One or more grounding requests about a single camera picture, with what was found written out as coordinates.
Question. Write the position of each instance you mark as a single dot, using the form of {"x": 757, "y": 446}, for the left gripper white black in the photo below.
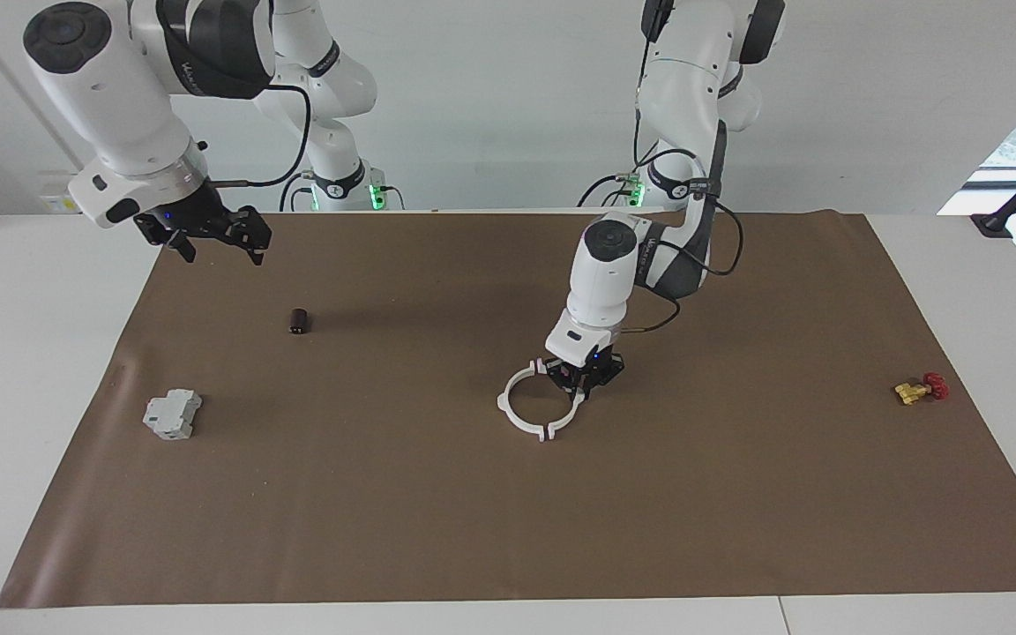
{"x": 583, "y": 339}

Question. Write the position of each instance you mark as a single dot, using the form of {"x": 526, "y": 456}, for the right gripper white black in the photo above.
{"x": 129, "y": 198}

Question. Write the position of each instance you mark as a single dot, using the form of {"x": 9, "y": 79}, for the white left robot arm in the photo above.
{"x": 684, "y": 97}

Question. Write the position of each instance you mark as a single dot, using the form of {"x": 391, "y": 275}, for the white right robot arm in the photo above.
{"x": 111, "y": 106}

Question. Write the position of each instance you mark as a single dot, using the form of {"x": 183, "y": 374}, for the dark brown small cylinder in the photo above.
{"x": 299, "y": 321}

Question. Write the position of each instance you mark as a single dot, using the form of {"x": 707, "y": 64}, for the brown paper table mat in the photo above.
{"x": 517, "y": 520}

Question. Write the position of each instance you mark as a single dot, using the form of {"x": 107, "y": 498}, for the grey circuit breaker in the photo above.
{"x": 171, "y": 416}

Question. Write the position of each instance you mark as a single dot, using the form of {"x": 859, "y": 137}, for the white wall socket box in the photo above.
{"x": 54, "y": 203}

